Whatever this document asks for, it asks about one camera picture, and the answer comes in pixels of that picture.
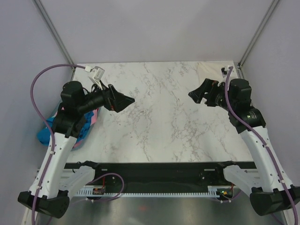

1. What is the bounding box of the blue t-shirt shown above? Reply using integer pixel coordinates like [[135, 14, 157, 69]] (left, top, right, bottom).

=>
[[37, 110, 94, 146]]

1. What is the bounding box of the pink t-shirt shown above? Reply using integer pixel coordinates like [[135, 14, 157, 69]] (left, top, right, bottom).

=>
[[53, 106, 101, 150]]

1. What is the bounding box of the left aluminium corner post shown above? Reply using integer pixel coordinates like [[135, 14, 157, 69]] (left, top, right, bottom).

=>
[[32, 0, 77, 70]]

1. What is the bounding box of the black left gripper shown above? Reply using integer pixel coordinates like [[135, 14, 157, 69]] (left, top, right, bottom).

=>
[[78, 80, 135, 114]]

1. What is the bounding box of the cream white t-shirt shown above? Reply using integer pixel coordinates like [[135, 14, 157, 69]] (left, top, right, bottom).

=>
[[197, 61, 238, 85]]

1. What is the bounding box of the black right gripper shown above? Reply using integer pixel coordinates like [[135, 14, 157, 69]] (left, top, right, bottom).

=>
[[188, 78, 236, 112]]

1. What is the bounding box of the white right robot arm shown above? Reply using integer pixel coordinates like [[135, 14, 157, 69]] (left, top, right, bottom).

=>
[[188, 79, 300, 216]]

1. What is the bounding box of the right aluminium corner post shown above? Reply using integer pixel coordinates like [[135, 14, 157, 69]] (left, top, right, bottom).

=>
[[238, 0, 281, 68]]

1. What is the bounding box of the white slotted cable duct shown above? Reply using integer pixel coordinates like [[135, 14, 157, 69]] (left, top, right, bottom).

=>
[[75, 186, 219, 198]]

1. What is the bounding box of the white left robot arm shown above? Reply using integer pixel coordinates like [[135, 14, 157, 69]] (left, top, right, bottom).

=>
[[18, 81, 135, 218]]

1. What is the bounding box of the aluminium frame rail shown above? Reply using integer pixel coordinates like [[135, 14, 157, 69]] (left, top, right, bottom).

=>
[[35, 168, 261, 186]]

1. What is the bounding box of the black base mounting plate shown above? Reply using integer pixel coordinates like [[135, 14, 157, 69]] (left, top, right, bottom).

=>
[[64, 161, 255, 194]]

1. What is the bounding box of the aluminium corner post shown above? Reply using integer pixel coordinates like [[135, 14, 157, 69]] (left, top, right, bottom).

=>
[[32, 0, 77, 70], [238, 0, 281, 68]]

